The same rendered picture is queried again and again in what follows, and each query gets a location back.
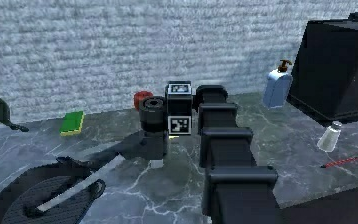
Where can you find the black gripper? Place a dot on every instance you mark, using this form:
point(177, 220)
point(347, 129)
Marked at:
point(152, 115)

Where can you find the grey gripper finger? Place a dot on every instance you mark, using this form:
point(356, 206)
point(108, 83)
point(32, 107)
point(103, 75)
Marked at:
point(80, 185)

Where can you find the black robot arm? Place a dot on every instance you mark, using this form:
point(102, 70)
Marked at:
point(233, 150)

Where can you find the clear glass saltshaker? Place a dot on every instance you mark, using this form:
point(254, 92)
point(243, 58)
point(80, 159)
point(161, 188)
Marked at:
point(329, 140)

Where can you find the red round cup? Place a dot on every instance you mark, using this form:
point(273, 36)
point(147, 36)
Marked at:
point(141, 97)

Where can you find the green and yellow sponge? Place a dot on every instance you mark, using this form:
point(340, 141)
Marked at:
point(71, 122)

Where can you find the blue soap dispenser bottle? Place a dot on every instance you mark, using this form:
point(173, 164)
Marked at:
point(276, 90)

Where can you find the black box appliance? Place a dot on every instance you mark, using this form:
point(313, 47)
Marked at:
point(333, 70)

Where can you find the red pencil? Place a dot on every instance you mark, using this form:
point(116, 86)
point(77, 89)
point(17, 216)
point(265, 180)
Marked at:
point(343, 161)

